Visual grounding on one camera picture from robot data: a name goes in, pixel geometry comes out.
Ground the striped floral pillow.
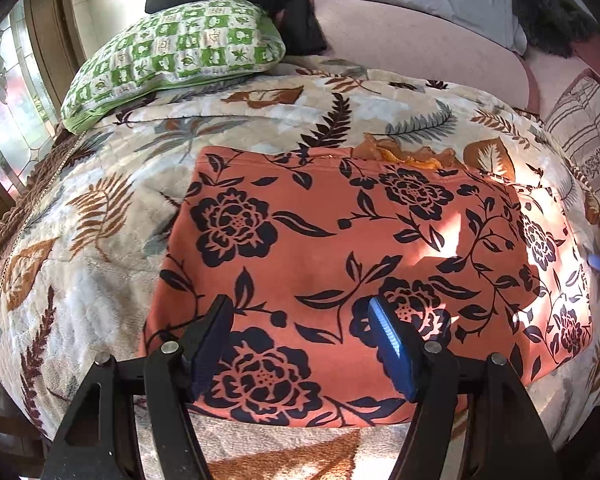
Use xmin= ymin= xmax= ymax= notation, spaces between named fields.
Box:
xmin=542 ymin=74 xmax=600 ymax=211

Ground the leaf print quilted blanket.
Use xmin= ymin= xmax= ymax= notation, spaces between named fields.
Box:
xmin=0 ymin=54 xmax=600 ymax=480

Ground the orange floral print garment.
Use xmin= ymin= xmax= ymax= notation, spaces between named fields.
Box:
xmin=144 ymin=132 xmax=594 ymax=429

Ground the wooden window frame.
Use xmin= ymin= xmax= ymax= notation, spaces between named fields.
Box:
xmin=22 ymin=0 xmax=88 ymax=122

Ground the dark furry cloth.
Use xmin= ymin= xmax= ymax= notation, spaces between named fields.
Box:
xmin=512 ymin=0 xmax=600 ymax=59

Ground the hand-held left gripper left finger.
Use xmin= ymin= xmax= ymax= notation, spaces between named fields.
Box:
xmin=40 ymin=294 xmax=236 ymax=480

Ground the pink bolster cushion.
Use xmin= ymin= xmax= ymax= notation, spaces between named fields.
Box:
xmin=311 ymin=0 xmax=541 ymax=113

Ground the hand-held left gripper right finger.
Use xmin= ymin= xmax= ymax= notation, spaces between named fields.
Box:
xmin=367 ymin=295 xmax=556 ymax=480

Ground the stained glass window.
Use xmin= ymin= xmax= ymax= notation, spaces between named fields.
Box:
xmin=0 ymin=10 xmax=57 ymax=197

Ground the green checkered pillow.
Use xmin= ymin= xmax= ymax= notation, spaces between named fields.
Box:
xmin=60 ymin=0 xmax=287 ymax=136

